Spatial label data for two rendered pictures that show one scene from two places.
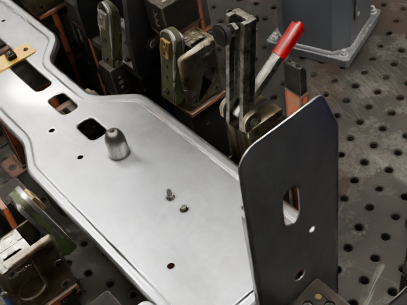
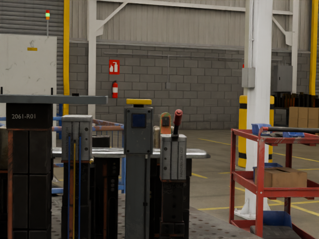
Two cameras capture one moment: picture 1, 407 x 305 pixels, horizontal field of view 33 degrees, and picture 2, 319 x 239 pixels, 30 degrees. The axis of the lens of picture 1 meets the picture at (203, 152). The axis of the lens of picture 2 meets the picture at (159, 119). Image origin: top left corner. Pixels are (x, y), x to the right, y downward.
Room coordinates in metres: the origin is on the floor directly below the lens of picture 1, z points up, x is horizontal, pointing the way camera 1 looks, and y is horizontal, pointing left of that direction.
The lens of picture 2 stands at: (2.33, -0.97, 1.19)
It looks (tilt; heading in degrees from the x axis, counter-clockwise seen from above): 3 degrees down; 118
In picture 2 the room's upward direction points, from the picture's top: 1 degrees clockwise
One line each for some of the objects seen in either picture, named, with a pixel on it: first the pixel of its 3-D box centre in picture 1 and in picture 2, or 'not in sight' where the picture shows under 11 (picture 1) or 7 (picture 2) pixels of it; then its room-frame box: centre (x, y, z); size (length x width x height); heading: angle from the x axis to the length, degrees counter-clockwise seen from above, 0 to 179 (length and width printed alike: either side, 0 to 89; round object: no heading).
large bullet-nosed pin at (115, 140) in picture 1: (116, 144); not in sight; (0.72, 0.12, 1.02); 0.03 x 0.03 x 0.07
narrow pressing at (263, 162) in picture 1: (295, 239); not in sight; (0.38, -0.07, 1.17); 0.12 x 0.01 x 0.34; 122
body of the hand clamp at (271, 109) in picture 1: (263, 187); not in sight; (0.70, -0.08, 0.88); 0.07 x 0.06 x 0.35; 122
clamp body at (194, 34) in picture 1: (205, 123); not in sight; (0.86, -0.01, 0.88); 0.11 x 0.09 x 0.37; 122
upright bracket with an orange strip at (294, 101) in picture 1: (302, 195); not in sight; (0.61, -0.13, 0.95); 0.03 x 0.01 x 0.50; 32
